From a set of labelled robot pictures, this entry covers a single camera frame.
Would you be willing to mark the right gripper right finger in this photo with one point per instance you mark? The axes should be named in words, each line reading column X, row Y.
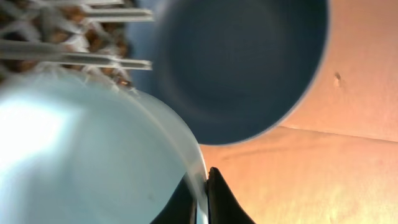
column 223, row 206

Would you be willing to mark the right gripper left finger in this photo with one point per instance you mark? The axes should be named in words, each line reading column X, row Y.
column 180, row 209

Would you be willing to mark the light blue bowl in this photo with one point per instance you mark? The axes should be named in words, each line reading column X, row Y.
column 76, row 152

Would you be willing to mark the dark blue plate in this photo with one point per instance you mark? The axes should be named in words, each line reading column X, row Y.
column 231, row 69

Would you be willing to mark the grey dishwasher rack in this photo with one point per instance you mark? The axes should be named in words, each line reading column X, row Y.
column 85, row 37

